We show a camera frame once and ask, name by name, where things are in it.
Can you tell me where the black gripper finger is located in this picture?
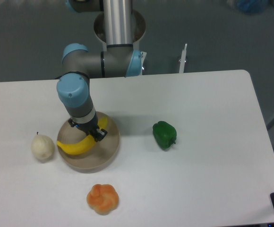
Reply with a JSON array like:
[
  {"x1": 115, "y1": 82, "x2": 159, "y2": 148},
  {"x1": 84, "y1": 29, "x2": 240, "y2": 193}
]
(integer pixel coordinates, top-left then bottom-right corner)
[{"x1": 93, "y1": 128, "x2": 108, "y2": 142}]

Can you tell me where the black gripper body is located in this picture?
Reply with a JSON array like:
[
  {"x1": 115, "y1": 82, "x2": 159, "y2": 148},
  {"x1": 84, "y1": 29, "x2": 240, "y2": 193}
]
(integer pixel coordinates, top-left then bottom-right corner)
[{"x1": 68, "y1": 113, "x2": 104, "y2": 138}]

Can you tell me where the yellow banana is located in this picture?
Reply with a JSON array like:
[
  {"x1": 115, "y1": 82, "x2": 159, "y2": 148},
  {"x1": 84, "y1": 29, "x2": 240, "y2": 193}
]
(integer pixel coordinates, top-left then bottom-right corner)
[{"x1": 56, "y1": 116, "x2": 108, "y2": 155}]

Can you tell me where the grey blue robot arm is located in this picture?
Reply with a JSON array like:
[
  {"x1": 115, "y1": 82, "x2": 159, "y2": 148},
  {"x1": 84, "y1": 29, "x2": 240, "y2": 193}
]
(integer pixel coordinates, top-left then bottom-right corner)
[{"x1": 57, "y1": 0, "x2": 142, "y2": 142}]

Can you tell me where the beige round plate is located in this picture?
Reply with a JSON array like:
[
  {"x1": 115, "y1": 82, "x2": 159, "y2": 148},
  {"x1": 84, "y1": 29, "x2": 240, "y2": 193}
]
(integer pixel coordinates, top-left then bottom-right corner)
[{"x1": 57, "y1": 112, "x2": 120, "y2": 173}]

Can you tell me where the white pear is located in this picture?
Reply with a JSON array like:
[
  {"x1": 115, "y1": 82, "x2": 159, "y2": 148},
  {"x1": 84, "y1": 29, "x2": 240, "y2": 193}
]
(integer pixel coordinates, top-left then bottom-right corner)
[{"x1": 31, "y1": 132, "x2": 55, "y2": 163}]

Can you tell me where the orange knotted bread roll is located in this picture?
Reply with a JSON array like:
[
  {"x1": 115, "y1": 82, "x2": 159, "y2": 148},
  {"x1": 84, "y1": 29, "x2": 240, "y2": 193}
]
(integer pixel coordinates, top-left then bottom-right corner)
[{"x1": 86, "y1": 184, "x2": 119, "y2": 215}]

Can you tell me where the green bell pepper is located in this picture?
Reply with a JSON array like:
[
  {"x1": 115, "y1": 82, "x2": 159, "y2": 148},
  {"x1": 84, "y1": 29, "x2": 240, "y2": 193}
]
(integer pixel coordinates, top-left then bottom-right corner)
[{"x1": 152, "y1": 121, "x2": 177, "y2": 150}]

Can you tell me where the blue plastic bag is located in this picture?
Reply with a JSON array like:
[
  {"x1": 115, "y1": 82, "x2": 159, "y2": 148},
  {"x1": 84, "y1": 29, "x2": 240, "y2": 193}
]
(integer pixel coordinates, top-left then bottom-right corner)
[{"x1": 234, "y1": 0, "x2": 269, "y2": 15}]

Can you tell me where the white metal bracket right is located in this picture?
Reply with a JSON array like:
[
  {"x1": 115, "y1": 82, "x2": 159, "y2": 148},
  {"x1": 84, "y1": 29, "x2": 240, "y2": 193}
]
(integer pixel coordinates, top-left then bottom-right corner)
[{"x1": 179, "y1": 43, "x2": 188, "y2": 73}]

